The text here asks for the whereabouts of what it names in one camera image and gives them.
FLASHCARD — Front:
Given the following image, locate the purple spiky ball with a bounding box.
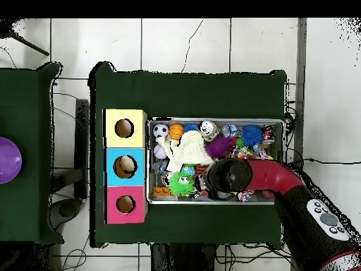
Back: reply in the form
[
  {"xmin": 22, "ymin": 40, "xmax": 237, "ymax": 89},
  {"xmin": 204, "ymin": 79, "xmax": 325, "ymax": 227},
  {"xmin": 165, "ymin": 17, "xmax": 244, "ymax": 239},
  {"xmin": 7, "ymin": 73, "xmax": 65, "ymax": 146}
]
[{"xmin": 204, "ymin": 135, "xmax": 235, "ymax": 160}]

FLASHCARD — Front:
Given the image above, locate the orange toy block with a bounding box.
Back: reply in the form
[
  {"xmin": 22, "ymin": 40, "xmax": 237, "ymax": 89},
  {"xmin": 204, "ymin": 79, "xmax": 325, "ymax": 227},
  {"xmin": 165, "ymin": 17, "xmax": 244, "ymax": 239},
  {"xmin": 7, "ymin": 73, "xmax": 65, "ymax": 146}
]
[{"xmin": 152, "ymin": 186, "xmax": 173, "ymax": 198}]

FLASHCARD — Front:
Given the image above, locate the black tripod leg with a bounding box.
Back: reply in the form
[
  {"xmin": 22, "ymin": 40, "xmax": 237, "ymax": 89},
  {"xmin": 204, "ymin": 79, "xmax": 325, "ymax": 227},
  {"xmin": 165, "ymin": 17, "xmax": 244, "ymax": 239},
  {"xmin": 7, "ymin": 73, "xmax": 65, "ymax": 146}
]
[{"xmin": 0, "ymin": 19, "xmax": 51, "ymax": 57}]

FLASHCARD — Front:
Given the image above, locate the black floor cable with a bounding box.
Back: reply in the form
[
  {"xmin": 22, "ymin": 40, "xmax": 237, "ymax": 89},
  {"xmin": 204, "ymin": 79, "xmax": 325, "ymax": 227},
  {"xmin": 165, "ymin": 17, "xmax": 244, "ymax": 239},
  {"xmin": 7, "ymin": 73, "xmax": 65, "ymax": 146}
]
[{"xmin": 286, "ymin": 157, "xmax": 361, "ymax": 169}]

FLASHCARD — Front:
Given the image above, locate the green cloth side table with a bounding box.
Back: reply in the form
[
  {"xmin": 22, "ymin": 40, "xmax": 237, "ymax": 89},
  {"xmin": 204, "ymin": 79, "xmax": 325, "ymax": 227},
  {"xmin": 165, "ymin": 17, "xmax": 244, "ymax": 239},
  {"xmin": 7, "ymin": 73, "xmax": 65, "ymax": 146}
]
[{"xmin": 0, "ymin": 61, "xmax": 64, "ymax": 246}]

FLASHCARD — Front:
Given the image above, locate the green fuzzy toy with eyes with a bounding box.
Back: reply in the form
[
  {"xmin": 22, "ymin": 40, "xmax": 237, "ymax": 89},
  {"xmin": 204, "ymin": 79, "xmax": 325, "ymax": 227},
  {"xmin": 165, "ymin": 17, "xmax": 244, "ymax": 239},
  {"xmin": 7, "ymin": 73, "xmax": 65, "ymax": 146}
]
[{"xmin": 169, "ymin": 171, "xmax": 196, "ymax": 198}]

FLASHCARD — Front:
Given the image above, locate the purple bowl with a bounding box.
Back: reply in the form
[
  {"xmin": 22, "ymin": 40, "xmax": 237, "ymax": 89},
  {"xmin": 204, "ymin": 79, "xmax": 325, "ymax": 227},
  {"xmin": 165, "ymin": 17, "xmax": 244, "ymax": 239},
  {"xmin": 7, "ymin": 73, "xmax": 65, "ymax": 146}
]
[{"xmin": 0, "ymin": 136, "xmax": 23, "ymax": 184}]

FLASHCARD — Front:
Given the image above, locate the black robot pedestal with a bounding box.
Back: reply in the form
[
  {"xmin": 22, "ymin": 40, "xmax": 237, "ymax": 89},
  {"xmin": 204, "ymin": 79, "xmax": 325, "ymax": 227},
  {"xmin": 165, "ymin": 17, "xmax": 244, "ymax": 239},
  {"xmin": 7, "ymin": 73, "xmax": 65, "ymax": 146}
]
[{"xmin": 149, "ymin": 242, "xmax": 226, "ymax": 271}]

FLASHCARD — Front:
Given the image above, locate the cream knitted cloth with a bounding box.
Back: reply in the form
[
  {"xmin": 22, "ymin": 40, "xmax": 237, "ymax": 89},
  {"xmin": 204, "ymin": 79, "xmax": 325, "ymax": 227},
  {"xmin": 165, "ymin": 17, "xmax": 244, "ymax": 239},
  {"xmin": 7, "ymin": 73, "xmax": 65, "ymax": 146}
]
[{"xmin": 157, "ymin": 130, "xmax": 215, "ymax": 173}]

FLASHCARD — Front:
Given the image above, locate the wooden box with three holes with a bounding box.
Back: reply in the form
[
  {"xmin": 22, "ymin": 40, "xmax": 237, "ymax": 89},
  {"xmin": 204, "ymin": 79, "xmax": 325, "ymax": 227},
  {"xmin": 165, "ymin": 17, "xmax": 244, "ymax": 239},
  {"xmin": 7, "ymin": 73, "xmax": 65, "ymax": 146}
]
[{"xmin": 103, "ymin": 108, "xmax": 149, "ymax": 225}]

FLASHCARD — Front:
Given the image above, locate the small soccer ball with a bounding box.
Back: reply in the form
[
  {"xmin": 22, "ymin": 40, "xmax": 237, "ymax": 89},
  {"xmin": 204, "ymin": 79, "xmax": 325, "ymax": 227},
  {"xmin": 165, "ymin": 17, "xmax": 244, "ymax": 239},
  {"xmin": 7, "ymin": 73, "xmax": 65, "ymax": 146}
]
[{"xmin": 152, "ymin": 124, "xmax": 170, "ymax": 140}]

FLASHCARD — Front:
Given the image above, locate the small orange basketball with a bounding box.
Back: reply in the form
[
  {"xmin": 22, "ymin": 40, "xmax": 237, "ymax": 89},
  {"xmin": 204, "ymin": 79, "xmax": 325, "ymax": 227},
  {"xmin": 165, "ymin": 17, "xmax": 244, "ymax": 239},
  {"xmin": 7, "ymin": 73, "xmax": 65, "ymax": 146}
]
[{"xmin": 169, "ymin": 123, "xmax": 185, "ymax": 141}]

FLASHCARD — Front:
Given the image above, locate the clear mesh bin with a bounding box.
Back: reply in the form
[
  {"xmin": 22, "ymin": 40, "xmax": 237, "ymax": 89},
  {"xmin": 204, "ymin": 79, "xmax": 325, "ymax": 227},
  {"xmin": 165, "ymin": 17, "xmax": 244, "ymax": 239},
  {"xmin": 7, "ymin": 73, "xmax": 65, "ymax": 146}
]
[{"xmin": 147, "ymin": 117, "xmax": 286, "ymax": 205}]

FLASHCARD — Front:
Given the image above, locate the blue spiky ball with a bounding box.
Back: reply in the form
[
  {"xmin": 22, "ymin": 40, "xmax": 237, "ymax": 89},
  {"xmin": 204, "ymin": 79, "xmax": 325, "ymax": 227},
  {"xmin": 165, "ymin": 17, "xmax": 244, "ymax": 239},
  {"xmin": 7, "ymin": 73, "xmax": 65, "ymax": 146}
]
[{"xmin": 241, "ymin": 124, "xmax": 264, "ymax": 147}]

